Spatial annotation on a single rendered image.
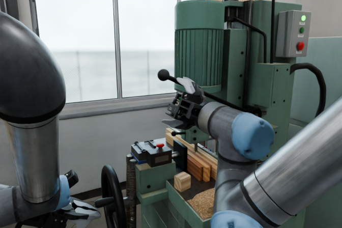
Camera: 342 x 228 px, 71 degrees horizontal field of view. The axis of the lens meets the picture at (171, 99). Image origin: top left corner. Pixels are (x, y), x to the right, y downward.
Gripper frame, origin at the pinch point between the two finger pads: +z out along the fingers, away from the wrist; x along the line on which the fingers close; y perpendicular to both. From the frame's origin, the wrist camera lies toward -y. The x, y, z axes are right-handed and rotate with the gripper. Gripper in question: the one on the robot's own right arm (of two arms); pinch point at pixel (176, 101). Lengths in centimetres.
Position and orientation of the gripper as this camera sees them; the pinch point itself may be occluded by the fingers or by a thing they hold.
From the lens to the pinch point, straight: 73.3
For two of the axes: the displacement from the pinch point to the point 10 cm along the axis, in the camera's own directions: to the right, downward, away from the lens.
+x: -3.5, 9.4, 0.4
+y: -8.3, -2.8, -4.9
